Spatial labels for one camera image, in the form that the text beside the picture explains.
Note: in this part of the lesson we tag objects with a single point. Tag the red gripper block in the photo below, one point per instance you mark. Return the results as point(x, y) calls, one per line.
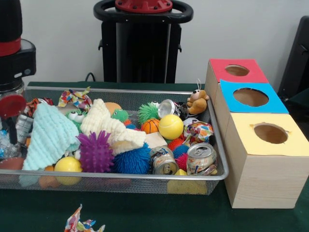
point(12, 106)

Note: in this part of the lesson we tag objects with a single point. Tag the crinkled clear plastic wrapper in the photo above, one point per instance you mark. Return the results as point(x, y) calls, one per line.
point(4, 147)

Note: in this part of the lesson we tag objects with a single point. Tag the mint green knitted cloth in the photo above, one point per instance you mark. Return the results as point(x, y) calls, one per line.
point(50, 135)

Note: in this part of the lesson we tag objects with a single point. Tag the colourful polka dot cloth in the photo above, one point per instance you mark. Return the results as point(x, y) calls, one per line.
point(75, 98)

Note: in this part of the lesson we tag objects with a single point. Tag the purple spiky ball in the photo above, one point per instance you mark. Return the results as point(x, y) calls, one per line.
point(96, 151)

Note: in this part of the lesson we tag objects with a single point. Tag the cream knitted cloth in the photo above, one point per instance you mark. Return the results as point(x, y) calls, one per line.
point(108, 128)

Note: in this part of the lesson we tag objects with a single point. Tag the colourful patchwork cloth scrap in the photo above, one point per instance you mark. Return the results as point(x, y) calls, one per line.
point(84, 224)

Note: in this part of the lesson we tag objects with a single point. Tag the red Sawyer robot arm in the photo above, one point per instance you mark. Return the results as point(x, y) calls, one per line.
point(14, 58)

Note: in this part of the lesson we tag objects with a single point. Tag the clear mesh bin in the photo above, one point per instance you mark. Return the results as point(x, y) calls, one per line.
point(120, 185)

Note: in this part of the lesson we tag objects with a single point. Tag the wooden box with three holes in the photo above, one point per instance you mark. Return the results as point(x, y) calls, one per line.
point(265, 179)

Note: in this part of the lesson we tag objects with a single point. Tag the grey plastic toy robot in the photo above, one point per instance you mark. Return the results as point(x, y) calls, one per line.
point(24, 126)

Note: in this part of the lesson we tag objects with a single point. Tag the small brown football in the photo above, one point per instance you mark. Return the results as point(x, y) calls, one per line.
point(10, 163)

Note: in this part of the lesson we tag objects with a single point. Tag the green fuzzy toy with eyes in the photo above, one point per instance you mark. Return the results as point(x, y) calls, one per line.
point(76, 117)
point(148, 112)

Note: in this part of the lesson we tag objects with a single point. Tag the plain yellow ball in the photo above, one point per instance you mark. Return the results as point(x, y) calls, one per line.
point(68, 165)

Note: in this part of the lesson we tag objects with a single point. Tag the small orange basketball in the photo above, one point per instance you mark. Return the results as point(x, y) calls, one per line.
point(150, 126)

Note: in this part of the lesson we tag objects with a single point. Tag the dark green table cloth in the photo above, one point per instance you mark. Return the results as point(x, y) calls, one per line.
point(145, 212)

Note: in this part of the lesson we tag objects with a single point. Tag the yellow tennis ball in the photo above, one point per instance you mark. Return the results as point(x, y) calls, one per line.
point(171, 126)

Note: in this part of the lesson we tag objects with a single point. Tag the silver drink can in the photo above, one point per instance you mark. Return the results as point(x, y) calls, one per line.
point(202, 158)

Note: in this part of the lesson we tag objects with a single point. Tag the black office chair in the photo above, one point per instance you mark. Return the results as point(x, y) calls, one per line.
point(297, 63)

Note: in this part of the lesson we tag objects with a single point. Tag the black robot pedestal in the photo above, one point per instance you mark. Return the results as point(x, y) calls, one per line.
point(140, 53)

